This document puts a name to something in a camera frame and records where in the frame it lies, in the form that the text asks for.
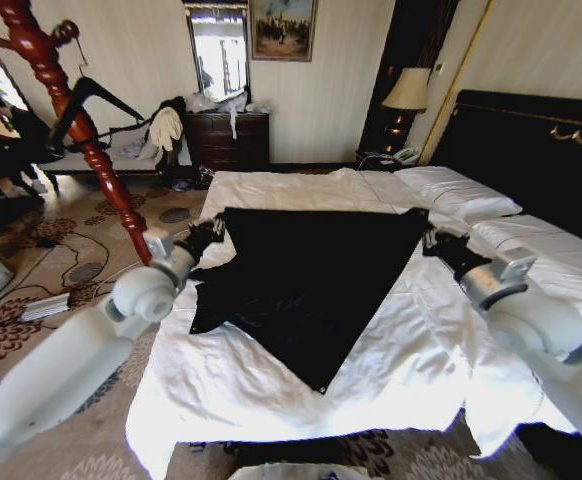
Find white robot front shell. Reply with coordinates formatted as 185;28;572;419
227;462;368;480

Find upholstered bench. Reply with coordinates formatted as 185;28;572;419
40;124;193;182

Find black clothes hanger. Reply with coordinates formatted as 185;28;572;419
44;37;147;154

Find dark wooden dresser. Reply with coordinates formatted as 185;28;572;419
185;111;271;174

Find white sheet on adjoining bed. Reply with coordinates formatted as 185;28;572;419
463;214;582;459

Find black floor cable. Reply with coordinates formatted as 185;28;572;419
19;233;113;302

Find white pillow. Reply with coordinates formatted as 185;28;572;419
395;166;523;222

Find white bed duvet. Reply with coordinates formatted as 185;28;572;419
125;168;478;480

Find white telephone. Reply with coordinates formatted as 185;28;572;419
392;145;423;166

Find dark wooden headboard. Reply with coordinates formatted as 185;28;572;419
428;89;582;261

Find black garment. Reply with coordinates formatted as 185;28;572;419
188;206;430;396

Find clear plastic bags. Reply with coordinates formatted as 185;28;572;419
187;91;273;117

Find table lamp with cream shade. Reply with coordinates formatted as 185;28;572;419
380;66;431;152

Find wall mirror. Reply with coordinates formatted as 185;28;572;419
182;1;252;102

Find person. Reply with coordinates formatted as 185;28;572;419
0;87;56;201

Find red wooden coat rack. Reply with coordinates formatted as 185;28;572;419
0;0;155;267

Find silver power strip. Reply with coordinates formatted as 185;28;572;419
19;293;72;323

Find cream clothes pile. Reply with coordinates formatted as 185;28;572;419
144;106;185;152

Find dark nightstand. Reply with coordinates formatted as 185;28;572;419
354;149;422;174

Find framed painting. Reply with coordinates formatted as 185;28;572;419
248;0;320;64

